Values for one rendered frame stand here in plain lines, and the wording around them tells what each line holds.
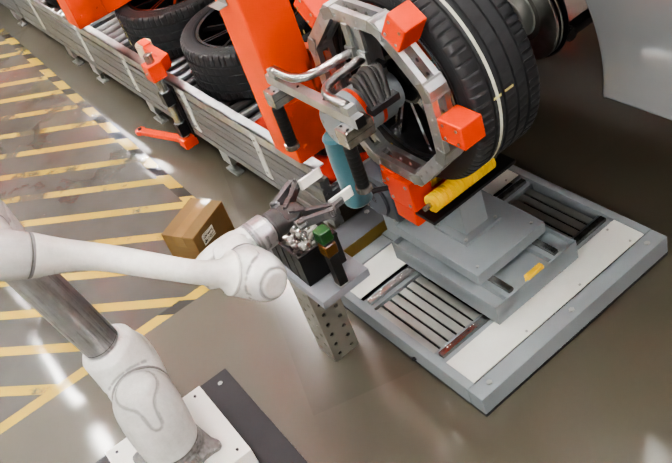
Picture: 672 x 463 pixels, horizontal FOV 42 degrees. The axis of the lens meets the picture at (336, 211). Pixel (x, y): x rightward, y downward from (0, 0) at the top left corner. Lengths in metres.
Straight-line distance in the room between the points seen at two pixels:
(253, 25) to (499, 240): 1.01
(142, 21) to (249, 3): 1.84
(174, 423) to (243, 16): 1.16
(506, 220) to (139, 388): 1.31
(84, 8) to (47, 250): 2.67
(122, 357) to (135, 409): 0.18
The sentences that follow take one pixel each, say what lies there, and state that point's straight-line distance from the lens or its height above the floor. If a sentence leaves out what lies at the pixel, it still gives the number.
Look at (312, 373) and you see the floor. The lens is 2.93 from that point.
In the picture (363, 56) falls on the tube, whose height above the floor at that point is 1.01.
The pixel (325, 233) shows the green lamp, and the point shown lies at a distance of 2.36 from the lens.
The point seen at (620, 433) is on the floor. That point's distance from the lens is 2.59.
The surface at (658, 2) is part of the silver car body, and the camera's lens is 2.14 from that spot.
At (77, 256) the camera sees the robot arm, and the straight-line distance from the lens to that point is 1.97.
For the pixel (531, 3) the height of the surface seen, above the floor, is 0.90.
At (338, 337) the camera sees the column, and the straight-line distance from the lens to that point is 2.87.
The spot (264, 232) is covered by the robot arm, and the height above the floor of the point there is 0.86.
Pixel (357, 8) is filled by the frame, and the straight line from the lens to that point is 2.35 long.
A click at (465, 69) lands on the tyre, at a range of 2.21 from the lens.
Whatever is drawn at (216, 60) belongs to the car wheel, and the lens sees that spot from 3.76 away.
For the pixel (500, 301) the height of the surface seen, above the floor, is 0.15.
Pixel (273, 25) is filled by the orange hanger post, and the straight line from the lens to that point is 2.66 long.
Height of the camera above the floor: 2.14
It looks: 38 degrees down
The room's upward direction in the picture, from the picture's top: 21 degrees counter-clockwise
